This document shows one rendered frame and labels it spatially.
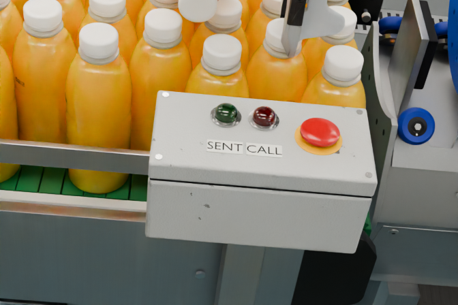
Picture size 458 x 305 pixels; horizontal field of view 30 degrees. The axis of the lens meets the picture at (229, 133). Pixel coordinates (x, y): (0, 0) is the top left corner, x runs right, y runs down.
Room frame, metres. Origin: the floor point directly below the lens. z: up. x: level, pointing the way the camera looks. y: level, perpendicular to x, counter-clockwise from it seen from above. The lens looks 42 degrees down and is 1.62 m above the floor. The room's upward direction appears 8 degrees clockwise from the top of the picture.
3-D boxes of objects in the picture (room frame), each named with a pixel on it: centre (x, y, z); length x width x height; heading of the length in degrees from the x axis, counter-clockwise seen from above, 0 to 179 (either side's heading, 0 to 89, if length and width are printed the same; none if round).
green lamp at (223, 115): (0.59, 0.01, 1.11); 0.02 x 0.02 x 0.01
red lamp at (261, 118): (0.59, -0.03, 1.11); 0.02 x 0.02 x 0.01
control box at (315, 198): (0.58, -0.03, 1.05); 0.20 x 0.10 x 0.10; 94
